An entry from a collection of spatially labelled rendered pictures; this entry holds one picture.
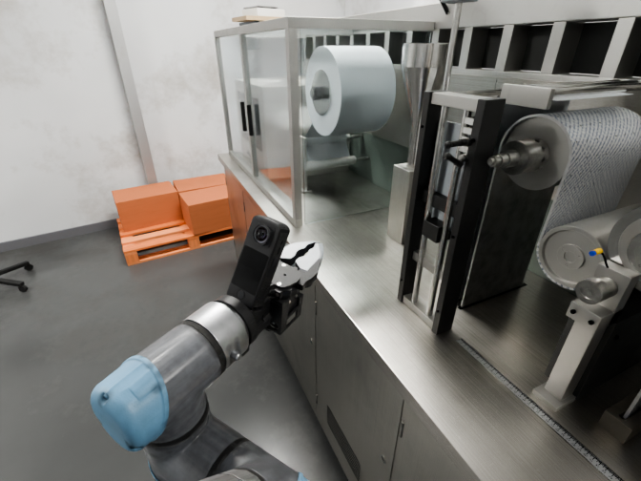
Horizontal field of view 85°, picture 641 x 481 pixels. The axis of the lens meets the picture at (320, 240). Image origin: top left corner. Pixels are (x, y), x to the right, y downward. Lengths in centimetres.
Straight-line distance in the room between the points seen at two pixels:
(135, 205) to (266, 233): 296
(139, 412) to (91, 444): 166
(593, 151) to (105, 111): 343
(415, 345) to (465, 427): 21
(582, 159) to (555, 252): 18
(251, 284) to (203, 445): 18
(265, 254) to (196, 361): 14
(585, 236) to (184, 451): 71
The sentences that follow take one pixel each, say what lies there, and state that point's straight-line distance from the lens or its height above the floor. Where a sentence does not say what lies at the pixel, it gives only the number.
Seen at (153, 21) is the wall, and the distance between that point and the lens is 370.
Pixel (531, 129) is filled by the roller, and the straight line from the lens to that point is 82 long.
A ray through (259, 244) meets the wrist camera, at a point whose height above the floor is 131.
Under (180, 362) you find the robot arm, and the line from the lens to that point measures 39.
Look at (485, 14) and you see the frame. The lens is 137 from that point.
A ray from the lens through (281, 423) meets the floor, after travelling 183.
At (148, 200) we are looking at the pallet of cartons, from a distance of 337.
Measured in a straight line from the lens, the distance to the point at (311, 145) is 131.
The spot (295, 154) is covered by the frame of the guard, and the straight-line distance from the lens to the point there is 128.
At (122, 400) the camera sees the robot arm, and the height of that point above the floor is 125.
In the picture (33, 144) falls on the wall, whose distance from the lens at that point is 372.
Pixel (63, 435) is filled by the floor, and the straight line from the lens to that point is 213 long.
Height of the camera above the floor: 152
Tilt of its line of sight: 29 degrees down
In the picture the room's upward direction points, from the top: straight up
